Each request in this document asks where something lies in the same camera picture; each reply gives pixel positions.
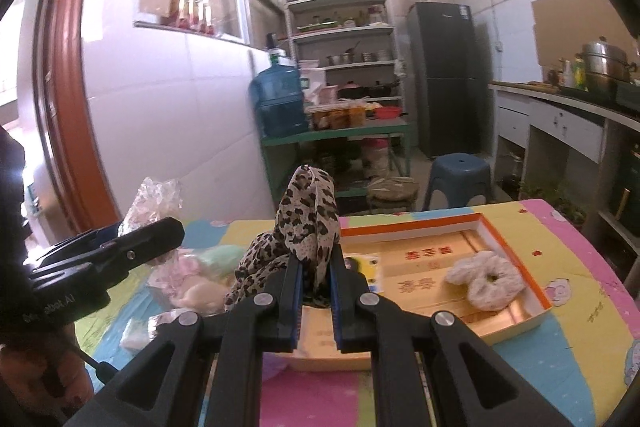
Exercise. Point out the pink frilly scrunchie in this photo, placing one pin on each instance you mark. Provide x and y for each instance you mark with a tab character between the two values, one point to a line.
175	272

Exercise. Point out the white plastic bottle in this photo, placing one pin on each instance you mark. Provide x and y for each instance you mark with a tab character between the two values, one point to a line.
568	74

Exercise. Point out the round cushioned stool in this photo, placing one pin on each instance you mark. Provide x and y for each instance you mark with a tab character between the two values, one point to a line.
392	192

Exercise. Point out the white fluffy scrunchie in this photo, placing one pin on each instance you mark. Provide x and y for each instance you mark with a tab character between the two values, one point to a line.
465	274

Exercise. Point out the green potted plant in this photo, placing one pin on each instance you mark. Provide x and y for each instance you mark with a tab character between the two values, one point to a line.
565	207

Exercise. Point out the leopard print scarf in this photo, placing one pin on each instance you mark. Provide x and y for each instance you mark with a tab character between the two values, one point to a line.
300	217

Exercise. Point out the white counter cabinet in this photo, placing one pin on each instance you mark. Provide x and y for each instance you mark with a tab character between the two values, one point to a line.
565	122

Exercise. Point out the mint green plush puff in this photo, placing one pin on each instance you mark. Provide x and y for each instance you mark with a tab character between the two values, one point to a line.
222	259

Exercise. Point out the blue water jug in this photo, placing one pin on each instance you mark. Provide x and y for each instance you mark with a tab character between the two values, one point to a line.
277	102

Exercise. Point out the blue plastic stool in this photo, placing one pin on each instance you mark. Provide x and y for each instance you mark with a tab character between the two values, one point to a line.
457	167

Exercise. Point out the red-brown door frame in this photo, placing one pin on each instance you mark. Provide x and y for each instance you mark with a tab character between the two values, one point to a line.
65	57

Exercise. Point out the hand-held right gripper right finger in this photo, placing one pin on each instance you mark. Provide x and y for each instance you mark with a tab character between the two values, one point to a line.
334	297

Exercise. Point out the yellow printed card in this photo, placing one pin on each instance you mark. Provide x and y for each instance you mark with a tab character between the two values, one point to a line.
370	272

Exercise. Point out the cream plush puff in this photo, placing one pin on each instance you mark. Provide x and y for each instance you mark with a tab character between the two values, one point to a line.
200	297

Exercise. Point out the orange-rimmed cardboard box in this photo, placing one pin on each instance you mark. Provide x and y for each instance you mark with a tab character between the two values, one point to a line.
425	267

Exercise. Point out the dark grey refrigerator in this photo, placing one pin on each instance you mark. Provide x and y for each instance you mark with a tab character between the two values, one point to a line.
450	57

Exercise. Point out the green metal table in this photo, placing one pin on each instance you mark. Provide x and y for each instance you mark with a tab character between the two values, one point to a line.
330	134

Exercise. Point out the person's left hand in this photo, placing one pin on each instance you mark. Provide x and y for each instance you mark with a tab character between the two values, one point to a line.
40	377

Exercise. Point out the pink carton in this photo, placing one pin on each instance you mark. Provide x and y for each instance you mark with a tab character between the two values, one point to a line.
327	94

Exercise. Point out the white bucket red lid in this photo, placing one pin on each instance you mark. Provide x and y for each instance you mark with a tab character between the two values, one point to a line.
375	159

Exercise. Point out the red plastic basin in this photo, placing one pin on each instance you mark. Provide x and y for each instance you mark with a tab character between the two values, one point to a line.
387	113

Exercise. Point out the steel steamer pot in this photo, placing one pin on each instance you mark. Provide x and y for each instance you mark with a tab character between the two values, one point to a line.
605	62

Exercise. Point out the brown cardboard sheet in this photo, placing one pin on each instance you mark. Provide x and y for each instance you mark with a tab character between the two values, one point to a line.
565	22

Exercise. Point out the white tissue packet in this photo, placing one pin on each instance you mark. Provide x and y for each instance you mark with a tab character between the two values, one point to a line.
135	337

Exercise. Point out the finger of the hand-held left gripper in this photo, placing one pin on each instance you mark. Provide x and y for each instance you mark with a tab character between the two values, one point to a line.
155	234
107	233

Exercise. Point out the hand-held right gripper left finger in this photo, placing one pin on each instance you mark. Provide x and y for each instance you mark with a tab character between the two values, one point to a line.
299	287

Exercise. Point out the green plastic bottle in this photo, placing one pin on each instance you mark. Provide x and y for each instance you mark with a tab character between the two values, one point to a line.
580	74

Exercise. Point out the orange food jar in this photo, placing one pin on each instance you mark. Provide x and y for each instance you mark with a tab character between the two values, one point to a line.
320	117
357	113
337	116

